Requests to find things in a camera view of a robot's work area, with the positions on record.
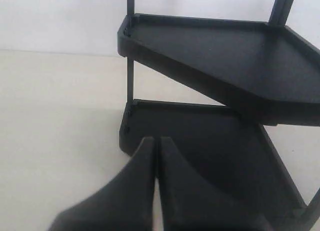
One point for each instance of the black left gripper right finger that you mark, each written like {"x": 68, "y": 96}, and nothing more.
{"x": 190, "y": 203}

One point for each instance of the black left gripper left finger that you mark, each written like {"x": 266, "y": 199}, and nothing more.
{"x": 124, "y": 204}

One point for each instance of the black two-tier corner shelf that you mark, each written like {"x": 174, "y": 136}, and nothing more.
{"x": 261, "y": 73}

